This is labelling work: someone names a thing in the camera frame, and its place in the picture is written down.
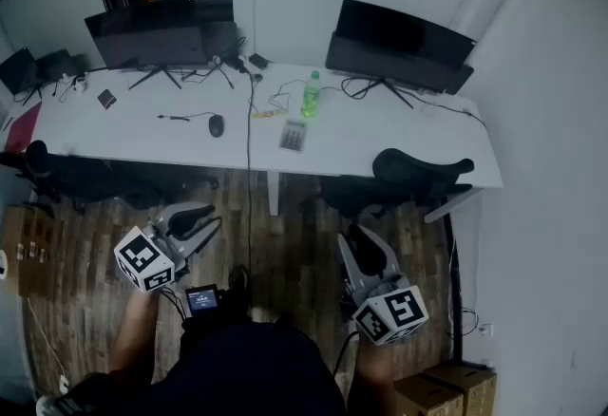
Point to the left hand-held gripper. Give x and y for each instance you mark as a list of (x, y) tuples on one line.
[(142, 259)]

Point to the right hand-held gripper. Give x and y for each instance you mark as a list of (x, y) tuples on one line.
[(389, 312)]

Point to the grey calculator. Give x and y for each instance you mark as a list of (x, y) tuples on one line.
[(293, 135)]

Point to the person's right forearm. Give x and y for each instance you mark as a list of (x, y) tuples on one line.
[(375, 369)]

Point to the person's left forearm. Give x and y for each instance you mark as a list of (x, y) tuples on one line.
[(135, 333)]

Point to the person's black shoe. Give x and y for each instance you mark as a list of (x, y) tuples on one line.
[(239, 283)]

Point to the small black screen device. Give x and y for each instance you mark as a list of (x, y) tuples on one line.
[(203, 301)]

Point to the black office chair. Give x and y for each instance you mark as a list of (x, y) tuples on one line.
[(95, 181), (404, 186)]

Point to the white desk leg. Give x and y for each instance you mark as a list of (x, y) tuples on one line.
[(273, 193)]

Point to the black vertical pole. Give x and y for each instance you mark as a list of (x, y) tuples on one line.
[(454, 286)]

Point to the black computer mouse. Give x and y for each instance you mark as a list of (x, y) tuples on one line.
[(216, 126)]

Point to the yellow pen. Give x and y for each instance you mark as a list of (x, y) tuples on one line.
[(269, 114)]

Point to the small dark wallet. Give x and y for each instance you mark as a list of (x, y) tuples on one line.
[(107, 100)]

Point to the person's dark clothing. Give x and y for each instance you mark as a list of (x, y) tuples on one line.
[(247, 371)]

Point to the flat brown cardboard box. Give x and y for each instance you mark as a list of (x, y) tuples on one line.
[(33, 250)]

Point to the green plastic bottle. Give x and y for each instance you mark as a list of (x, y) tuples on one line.
[(310, 96)]

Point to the black power adapter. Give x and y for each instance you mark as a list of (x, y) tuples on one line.
[(259, 60)]

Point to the black flat monitor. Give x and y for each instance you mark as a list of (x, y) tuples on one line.
[(147, 36)]

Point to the red folder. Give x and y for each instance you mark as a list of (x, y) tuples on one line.
[(24, 126)]

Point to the black curved monitor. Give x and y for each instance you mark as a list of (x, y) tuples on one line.
[(399, 48)]

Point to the small black monitor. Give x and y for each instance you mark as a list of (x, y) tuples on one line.
[(56, 63), (16, 69)]

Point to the person's white shoe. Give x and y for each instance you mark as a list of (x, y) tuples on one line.
[(50, 402)]

